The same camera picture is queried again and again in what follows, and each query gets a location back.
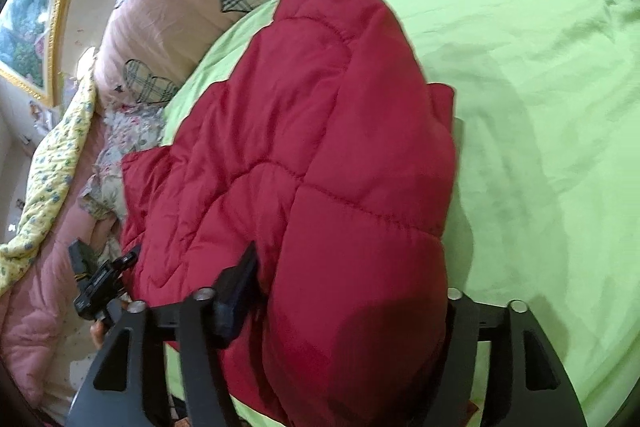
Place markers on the gold framed picture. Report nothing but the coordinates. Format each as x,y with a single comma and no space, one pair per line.
30,22

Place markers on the green bed sheet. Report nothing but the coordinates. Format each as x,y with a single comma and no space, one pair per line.
525,82

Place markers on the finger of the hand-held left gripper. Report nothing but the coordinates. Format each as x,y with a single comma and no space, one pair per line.
80,257
127,258

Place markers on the grey floral cloth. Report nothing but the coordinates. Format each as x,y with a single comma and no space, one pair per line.
125,132

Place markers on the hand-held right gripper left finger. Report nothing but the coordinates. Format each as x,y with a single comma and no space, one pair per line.
232,302

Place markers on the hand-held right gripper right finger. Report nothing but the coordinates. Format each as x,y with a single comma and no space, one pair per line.
465,332

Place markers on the person's left hand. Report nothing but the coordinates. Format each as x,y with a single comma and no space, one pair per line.
97,332

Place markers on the red quilted jacket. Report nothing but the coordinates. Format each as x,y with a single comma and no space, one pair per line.
325,132

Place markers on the small wall picture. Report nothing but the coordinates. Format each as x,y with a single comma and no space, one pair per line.
36,111

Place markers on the yellow floral quilt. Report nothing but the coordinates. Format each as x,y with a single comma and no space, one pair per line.
50,167

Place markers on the pink quilted blanket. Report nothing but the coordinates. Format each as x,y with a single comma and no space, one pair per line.
35,307

